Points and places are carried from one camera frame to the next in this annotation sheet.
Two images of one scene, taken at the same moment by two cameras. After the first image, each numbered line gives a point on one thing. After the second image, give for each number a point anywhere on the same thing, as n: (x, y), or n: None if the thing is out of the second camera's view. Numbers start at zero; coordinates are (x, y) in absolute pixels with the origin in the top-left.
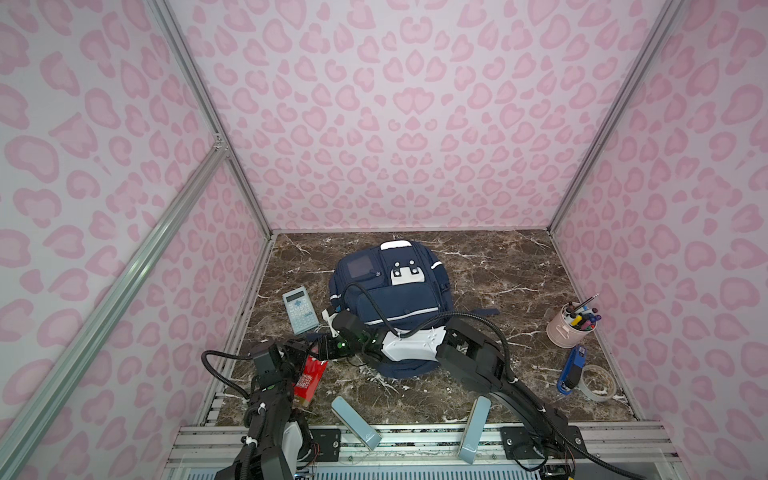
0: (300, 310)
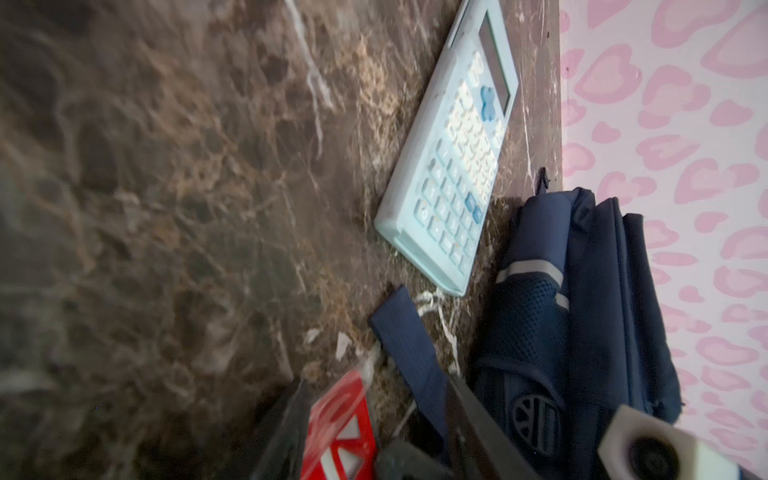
0: (439, 181)
